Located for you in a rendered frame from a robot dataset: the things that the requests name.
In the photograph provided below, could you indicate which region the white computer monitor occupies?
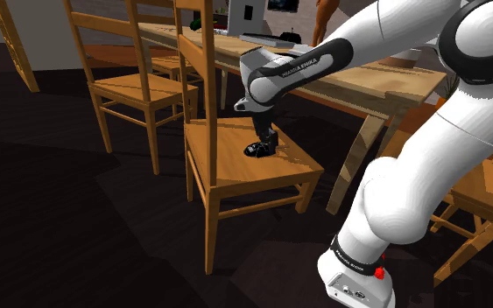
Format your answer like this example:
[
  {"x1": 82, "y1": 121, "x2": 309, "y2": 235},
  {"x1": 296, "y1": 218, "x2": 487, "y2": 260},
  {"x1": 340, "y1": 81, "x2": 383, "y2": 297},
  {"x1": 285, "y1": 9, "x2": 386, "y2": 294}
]
[{"x1": 226, "y1": 0, "x2": 270, "y2": 38}]

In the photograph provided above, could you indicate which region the leaning wooden frame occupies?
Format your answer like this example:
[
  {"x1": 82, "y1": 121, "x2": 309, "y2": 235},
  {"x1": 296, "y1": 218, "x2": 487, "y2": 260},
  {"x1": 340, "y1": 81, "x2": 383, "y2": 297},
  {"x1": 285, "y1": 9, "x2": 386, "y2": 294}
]
[{"x1": 0, "y1": 0, "x2": 41, "y2": 94}]

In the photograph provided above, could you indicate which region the orange standing figure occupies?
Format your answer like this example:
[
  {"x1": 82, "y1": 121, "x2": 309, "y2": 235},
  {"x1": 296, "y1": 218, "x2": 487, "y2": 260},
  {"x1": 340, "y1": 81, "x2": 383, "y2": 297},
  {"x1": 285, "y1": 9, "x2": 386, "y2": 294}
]
[{"x1": 312, "y1": 0, "x2": 342, "y2": 47}]

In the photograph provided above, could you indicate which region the potted plant in orange pot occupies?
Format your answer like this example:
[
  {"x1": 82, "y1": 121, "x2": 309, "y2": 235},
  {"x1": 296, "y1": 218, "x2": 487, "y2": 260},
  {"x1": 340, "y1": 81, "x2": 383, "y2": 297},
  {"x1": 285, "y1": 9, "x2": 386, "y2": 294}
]
[{"x1": 434, "y1": 75, "x2": 461, "y2": 110}]

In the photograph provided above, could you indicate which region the wooden chair with tall back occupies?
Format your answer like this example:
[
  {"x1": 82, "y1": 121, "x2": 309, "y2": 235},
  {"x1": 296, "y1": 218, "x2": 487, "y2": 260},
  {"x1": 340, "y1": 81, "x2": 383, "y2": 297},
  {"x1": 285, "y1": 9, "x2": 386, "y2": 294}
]
[
  {"x1": 173, "y1": 0, "x2": 325, "y2": 276},
  {"x1": 62, "y1": 0, "x2": 201, "y2": 177},
  {"x1": 430, "y1": 134, "x2": 493, "y2": 290},
  {"x1": 151, "y1": 54, "x2": 205, "y2": 87}
]

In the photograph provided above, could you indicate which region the small black speckled object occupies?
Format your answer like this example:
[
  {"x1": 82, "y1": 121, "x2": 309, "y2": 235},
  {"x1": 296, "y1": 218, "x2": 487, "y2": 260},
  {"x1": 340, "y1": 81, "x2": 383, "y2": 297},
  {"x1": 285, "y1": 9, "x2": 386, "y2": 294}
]
[{"x1": 243, "y1": 143, "x2": 273, "y2": 159}]

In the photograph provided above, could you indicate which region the long wooden dining table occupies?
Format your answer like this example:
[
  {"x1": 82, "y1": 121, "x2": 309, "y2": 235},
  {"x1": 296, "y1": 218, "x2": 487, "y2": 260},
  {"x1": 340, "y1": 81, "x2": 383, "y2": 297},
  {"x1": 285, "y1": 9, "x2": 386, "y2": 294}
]
[{"x1": 137, "y1": 22, "x2": 448, "y2": 216}]

